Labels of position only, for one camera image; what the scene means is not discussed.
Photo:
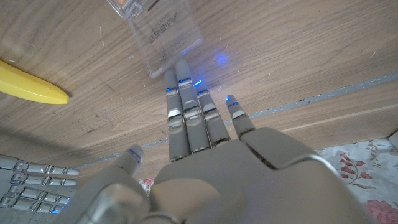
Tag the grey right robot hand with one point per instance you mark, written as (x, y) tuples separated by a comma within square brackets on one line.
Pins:
[(31, 186)]

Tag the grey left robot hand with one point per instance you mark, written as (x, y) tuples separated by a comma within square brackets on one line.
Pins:
[(248, 186)]

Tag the clear eyeshadow palette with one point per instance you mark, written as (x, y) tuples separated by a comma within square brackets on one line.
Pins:
[(164, 34)]

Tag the yellow toy banana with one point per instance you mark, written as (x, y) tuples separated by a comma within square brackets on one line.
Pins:
[(28, 88)]

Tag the floral backdrop cloth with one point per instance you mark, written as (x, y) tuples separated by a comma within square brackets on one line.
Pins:
[(370, 177)]

